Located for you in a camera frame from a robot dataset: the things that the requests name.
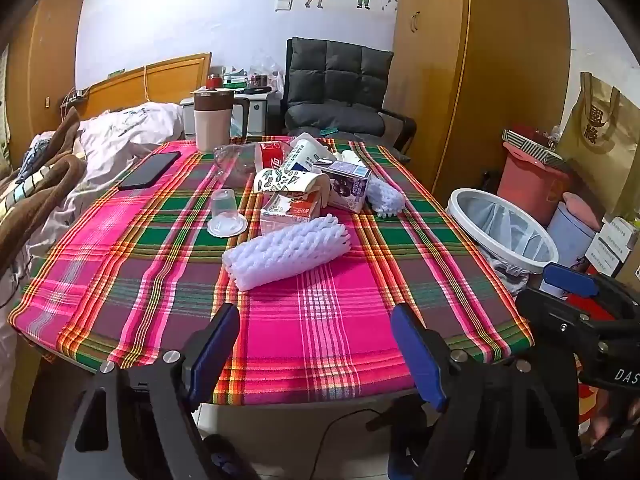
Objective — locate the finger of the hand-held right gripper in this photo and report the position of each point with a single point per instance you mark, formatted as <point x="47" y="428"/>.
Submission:
<point x="570" y="279"/>
<point x="547" y="310"/>

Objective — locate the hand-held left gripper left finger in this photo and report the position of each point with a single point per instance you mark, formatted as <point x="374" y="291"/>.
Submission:
<point x="215" y="352"/>

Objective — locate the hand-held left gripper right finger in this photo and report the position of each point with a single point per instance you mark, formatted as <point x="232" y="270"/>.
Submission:
<point x="417" y="360"/>

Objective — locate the large white foam fruit net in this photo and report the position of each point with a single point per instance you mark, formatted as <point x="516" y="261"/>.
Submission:
<point x="285" y="255"/>

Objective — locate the white round trash bin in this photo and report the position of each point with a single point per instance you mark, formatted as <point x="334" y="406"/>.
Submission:
<point x="451" y="208"/>

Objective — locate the clear plastic cup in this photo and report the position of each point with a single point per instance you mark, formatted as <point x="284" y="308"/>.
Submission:
<point x="226" y="210"/>

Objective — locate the red and white drink carton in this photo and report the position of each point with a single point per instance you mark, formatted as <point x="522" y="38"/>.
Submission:
<point x="290" y="212"/>

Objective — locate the small white foam fruit net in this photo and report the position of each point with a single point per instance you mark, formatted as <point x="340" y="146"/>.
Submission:
<point x="385" y="195"/>

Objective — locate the patterned paper cup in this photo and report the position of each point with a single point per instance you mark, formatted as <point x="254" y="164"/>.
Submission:
<point x="285" y="181"/>

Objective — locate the purple drink carton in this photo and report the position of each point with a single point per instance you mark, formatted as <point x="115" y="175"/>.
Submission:
<point x="345" y="185"/>

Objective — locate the crushed clear plastic bottle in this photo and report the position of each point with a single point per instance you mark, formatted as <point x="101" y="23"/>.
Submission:
<point x="235" y="160"/>

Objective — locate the white paper cup blue print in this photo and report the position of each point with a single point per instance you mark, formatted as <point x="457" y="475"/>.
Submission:
<point x="302" y="155"/>

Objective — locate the pale blue pail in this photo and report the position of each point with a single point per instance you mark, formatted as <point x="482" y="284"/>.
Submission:
<point x="567" y="232"/>

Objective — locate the white printed cardboard box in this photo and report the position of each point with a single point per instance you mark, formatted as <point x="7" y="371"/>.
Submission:
<point x="612" y="245"/>

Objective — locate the pink pail lid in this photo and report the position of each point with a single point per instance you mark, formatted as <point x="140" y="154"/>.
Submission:
<point x="582" y="210"/>

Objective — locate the pale blue bin liner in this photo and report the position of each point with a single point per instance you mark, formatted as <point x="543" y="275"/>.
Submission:
<point x="500" y="225"/>

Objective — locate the pink green plaid tablecloth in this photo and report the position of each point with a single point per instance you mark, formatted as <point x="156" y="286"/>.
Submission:
<point x="325" y="320"/>

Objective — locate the pink plastic bucket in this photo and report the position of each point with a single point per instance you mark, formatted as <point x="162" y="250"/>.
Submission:
<point x="525" y="180"/>

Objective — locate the striped flat box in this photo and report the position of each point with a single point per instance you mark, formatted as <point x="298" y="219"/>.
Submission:
<point x="530" y="146"/>

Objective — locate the gold paper bag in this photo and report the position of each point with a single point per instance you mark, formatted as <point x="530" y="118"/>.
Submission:
<point x="600" y="130"/>

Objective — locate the black smartphone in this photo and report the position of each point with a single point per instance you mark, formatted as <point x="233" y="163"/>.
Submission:
<point x="150" y="170"/>

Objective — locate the pink tumbler with brown lid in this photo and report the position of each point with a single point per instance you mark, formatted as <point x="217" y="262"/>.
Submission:
<point x="212" y="125"/>

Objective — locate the brown blanket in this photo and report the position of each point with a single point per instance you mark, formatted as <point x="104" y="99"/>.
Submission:
<point x="30" y="220"/>

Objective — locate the large wooden wardrobe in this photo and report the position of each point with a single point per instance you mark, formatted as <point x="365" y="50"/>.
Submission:
<point x="435" y="85"/>

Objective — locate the white duvet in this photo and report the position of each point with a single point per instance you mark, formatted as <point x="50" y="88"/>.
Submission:
<point x="130" y="130"/>

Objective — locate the white nightstand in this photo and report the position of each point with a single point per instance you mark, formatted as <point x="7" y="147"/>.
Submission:
<point x="260" y="110"/>

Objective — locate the striped white cloth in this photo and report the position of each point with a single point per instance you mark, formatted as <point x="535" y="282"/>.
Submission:
<point x="17" y="195"/>

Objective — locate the black case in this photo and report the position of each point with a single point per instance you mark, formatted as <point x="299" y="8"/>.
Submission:
<point x="257" y="90"/>

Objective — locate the red jar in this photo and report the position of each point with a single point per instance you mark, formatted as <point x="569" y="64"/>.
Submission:
<point x="215" y="82"/>

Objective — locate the green box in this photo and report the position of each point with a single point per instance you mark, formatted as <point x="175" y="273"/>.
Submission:
<point x="235" y="80"/>

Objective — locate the dark jar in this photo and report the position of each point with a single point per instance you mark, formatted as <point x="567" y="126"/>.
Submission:
<point x="259" y="81"/>

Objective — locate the wooden bed headboard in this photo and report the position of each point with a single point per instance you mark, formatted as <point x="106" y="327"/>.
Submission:
<point x="165" y="80"/>

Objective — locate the white power strip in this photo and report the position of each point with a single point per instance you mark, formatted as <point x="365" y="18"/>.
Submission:
<point x="75" y="96"/>

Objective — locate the grey padded chair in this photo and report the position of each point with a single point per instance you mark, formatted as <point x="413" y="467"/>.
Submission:
<point x="335" y="75"/>

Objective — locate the tall wooden cabinet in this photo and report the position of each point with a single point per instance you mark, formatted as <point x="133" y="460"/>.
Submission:
<point x="50" y="60"/>

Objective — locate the white wall switch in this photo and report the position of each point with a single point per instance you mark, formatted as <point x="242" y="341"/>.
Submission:
<point x="282" y="5"/>

